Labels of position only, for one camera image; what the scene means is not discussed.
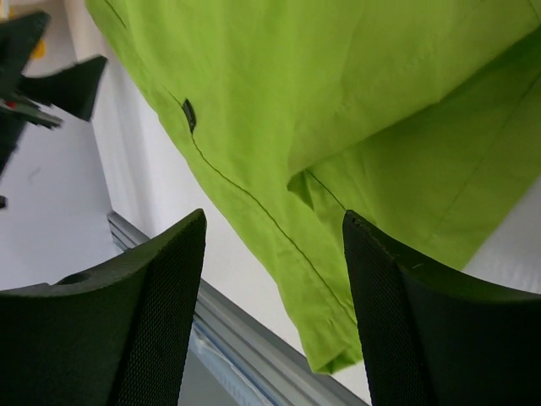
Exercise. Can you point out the aluminium mounting rail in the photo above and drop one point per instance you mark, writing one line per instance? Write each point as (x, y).
(243, 337)

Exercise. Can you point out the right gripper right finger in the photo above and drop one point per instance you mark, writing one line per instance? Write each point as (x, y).
(432, 335)

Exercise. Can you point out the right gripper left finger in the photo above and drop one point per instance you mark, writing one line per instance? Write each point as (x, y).
(114, 334)

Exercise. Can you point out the yellow shorts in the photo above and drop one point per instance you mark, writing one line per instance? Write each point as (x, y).
(39, 50)

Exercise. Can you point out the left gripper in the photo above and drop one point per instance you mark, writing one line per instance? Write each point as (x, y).
(72, 89)

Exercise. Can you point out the lime green shorts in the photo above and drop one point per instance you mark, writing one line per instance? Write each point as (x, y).
(421, 116)

